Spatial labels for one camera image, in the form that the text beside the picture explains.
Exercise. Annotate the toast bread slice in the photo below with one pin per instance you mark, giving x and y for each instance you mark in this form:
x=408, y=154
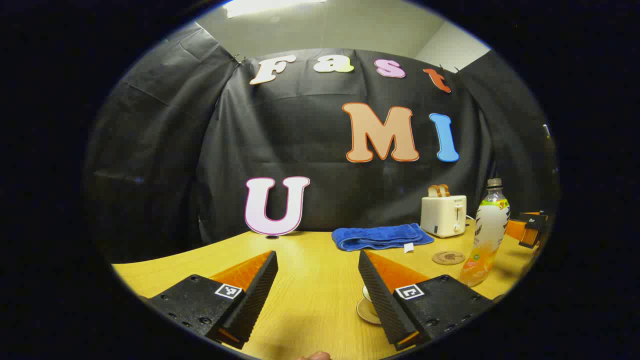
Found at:
x=433, y=191
x=444, y=190

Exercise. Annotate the round cork coaster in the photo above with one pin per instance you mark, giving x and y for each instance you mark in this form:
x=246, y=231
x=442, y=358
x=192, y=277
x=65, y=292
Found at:
x=448, y=257

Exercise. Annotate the blue folded towel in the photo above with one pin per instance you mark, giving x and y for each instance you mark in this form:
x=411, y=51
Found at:
x=375, y=236

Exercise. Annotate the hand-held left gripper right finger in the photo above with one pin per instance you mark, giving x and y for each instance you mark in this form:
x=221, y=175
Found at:
x=382, y=305

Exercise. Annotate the white saucer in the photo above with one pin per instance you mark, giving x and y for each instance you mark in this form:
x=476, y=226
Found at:
x=366, y=311

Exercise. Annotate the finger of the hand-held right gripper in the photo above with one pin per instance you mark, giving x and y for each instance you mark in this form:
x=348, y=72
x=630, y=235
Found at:
x=515, y=230
x=535, y=217

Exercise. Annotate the white toaster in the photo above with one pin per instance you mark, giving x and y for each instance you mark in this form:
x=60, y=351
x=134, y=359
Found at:
x=442, y=217

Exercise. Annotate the black backdrop cloth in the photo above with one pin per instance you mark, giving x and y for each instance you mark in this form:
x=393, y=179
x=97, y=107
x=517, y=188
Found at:
x=280, y=140

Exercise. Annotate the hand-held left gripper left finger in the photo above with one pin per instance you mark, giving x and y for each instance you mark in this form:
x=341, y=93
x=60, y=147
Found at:
x=255, y=300

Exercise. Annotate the ceiling light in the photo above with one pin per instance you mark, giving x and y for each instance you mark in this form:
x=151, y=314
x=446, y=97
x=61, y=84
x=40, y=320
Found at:
x=270, y=6

